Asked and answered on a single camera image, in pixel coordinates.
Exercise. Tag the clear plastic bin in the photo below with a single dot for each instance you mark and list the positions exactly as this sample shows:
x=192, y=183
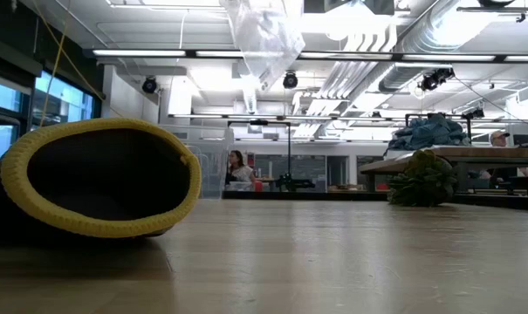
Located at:
x=211, y=165

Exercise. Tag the clear plastic bag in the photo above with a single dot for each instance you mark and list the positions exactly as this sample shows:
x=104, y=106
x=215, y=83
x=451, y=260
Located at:
x=268, y=39

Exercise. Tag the black background robot arm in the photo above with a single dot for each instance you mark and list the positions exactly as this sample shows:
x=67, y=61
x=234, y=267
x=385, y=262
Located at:
x=290, y=183

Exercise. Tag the person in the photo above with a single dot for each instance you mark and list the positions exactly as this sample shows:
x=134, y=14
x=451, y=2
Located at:
x=239, y=170
x=499, y=138

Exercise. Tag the red cup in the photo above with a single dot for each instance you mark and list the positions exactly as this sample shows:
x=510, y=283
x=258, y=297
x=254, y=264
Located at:
x=259, y=186

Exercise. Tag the black ceiling spotlight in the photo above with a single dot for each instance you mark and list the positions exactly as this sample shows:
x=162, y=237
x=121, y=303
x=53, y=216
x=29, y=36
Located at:
x=290, y=80
x=149, y=85

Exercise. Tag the grey printed glove yellow cuff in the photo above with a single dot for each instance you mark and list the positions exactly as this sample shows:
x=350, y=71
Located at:
x=106, y=174

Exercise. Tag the small green potted plant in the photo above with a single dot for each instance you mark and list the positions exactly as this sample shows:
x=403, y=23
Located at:
x=425, y=179

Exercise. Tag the blue cloth pile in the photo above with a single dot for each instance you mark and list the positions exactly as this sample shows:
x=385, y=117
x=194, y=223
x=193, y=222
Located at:
x=429, y=131

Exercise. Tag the wooden workbench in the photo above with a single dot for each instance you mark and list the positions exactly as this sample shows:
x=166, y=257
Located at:
x=486, y=153

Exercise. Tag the small black ceiling camera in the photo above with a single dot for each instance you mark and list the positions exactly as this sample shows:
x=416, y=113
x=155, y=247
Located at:
x=473, y=113

